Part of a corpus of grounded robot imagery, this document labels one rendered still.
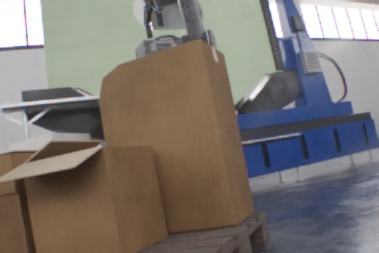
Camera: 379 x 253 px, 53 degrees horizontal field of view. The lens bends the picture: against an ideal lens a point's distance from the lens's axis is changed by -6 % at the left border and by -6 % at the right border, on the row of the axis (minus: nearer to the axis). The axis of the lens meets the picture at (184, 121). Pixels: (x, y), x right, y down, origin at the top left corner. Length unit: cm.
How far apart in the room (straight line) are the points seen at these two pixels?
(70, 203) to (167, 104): 56
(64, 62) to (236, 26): 222
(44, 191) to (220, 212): 66
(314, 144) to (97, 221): 413
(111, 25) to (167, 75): 291
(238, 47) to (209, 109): 356
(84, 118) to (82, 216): 273
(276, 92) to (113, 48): 209
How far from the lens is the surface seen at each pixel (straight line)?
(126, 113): 172
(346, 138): 564
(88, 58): 431
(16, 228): 161
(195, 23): 293
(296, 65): 545
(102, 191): 132
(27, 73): 1223
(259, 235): 178
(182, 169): 160
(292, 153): 495
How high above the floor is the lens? 39
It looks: 7 degrees up
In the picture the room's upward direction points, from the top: 10 degrees counter-clockwise
